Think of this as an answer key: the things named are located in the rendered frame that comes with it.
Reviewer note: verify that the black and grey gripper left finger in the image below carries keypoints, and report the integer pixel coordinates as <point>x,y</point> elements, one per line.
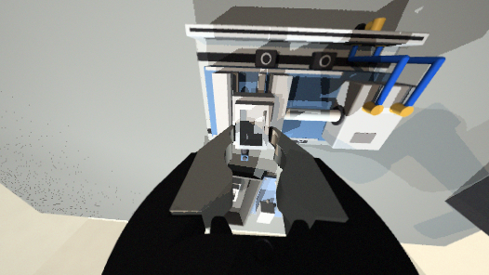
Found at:
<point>181,206</point>

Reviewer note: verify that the white rectangular block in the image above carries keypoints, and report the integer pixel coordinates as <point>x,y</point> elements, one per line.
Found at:
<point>265,212</point>

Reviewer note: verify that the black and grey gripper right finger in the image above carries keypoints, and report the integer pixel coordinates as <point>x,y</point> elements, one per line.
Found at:
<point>310,190</point>

